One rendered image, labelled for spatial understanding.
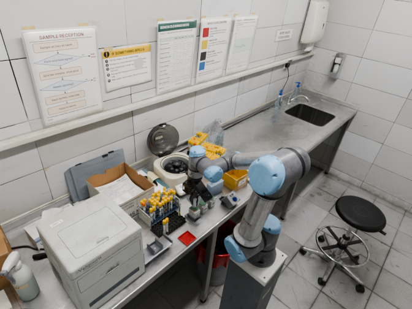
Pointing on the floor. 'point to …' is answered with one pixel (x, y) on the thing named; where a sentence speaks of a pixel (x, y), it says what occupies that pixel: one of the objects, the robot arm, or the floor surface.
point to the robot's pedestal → (246, 289)
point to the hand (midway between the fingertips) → (195, 206)
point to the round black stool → (352, 216)
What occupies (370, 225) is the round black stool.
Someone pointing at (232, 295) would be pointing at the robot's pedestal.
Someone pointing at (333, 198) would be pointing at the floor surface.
